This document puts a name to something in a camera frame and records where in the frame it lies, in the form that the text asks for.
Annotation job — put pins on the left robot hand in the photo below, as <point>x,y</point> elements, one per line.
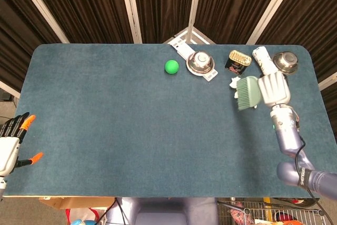
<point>8,151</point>

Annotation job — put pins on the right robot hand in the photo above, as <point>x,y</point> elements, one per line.
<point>275,89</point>

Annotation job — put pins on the green bristle hand brush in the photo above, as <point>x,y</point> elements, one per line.
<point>250,90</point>

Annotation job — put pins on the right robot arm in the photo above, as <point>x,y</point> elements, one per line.
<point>287,135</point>

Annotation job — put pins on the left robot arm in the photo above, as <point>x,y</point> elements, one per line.
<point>2,185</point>

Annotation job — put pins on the steel bowl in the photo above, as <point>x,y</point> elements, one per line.
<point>285,63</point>
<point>200,61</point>

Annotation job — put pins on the white bottle yellow cap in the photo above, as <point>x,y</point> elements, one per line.
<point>264,60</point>

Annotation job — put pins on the black luncheon meat tin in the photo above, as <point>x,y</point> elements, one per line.
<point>237,63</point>

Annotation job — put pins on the brown cardboard box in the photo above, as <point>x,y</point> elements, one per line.
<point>73,201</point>

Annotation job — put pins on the brown pleated screen panel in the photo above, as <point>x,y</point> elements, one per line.
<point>87,6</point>
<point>316,11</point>
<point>163,3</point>
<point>15,38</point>
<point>231,6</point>

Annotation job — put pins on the white metal screen base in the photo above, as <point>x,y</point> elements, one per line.
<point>201,38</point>

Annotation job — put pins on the red and white bag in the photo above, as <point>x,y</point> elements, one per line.
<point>81,215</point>

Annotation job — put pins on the blue toy figure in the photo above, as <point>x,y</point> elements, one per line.
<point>79,222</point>

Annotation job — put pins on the blue felt table mat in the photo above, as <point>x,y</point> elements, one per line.
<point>105,119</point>

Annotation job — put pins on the green ball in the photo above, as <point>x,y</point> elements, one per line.
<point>171,67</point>

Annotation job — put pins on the red snack packet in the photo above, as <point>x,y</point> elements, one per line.
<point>238,214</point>

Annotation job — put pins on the grey blue robot torso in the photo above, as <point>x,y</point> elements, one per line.
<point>163,211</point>

